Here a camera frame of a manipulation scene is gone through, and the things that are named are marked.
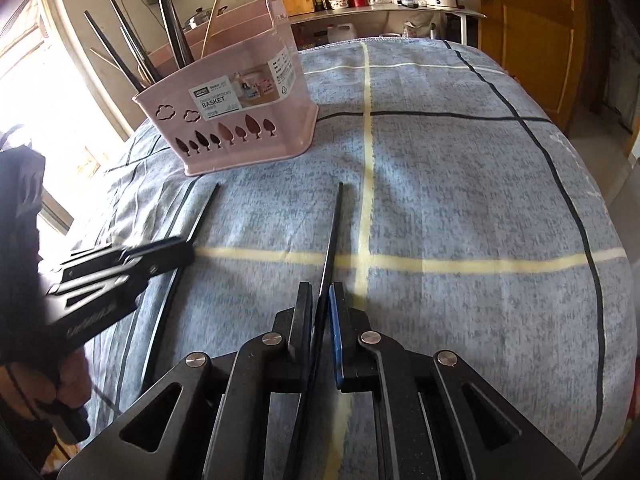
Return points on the steel kitchen counter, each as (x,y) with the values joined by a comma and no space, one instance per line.
(380,10)

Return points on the black chopstick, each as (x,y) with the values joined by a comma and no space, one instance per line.
(112,50)
(130,35)
(177,20)
(142,57)
(334,225)
(205,210)
(167,10)

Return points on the wooden chopstick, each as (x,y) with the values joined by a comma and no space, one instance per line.
(105,61)
(214,15)

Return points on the steel steamer pot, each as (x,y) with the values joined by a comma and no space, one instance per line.
(200,17)

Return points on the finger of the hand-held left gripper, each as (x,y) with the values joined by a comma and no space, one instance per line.
(110,287)
(160,255)

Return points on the wooden door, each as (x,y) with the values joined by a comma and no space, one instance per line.
(535,35)

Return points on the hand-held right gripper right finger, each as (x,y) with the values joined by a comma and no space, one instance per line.
(337,340)

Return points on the white plastic bag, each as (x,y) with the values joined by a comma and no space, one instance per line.
(417,30)

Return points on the person's left hand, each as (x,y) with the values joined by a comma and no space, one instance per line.
(75,380)

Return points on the window frame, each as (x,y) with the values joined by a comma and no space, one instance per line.
(60,110)

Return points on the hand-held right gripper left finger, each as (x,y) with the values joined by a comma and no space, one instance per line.
(302,330)

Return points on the blue plaid tablecloth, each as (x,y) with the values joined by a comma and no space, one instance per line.
(450,185)

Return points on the pink plastic utensil basket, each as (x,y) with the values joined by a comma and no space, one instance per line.
(225,125)

